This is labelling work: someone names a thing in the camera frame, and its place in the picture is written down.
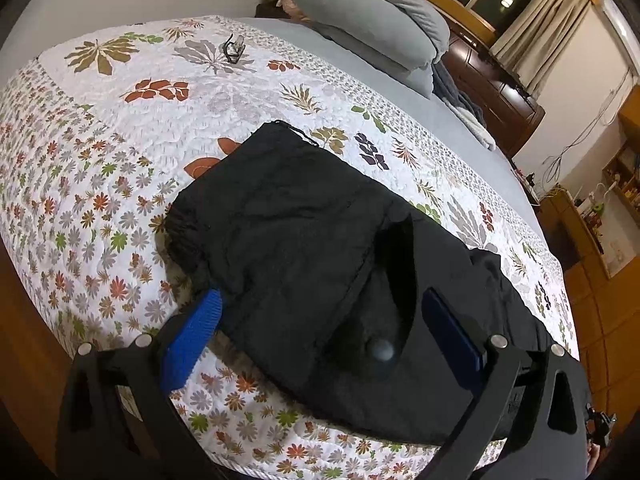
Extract wooden shelf cabinet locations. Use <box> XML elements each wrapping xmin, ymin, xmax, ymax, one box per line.
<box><xmin>534</xmin><ymin>98</ymin><xmax>640</xmax><ymax>430</ymax></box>

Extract dark wooden headboard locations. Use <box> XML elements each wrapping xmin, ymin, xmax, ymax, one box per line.
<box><xmin>442</xmin><ymin>32</ymin><xmax>546</xmax><ymax>159</ymax></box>

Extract black pants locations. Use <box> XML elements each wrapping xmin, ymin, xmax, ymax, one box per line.
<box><xmin>165</xmin><ymin>122</ymin><xmax>552</xmax><ymax>445</ymax></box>

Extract floral white quilt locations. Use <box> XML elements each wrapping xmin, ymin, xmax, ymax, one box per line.
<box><xmin>1</xmin><ymin>15</ymin><xmax>590</xmax><ymax>479</ymax></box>

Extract black eyeglasses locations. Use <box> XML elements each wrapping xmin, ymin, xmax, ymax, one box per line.
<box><xmin>221</xmin><ymin>34</ymin><xmax>245</xmax><ymax>65</ymax></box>

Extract person's hand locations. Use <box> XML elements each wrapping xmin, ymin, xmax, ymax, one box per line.
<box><xmin>586</xmin><ymin>440</ymin><xmax>601</xmax><ymax>477</ymax></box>

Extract white wall cables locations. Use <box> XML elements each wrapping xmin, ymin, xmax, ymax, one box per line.
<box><xmin>541</xmin><ymin>69</ymin><xmax>637</xmax><ymax>191</ymax></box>

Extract beige curtain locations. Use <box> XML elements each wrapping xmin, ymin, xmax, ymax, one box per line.
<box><xmin>490</xmin><ymin>0</ymin><xmax>592</xmax><ymax>98</ymax></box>

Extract grey pillow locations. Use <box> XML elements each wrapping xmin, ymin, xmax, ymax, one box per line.
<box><xmin>293</xmin><ymin>0</ymin><xmax>450</xmax><ymax>98</ymax></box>

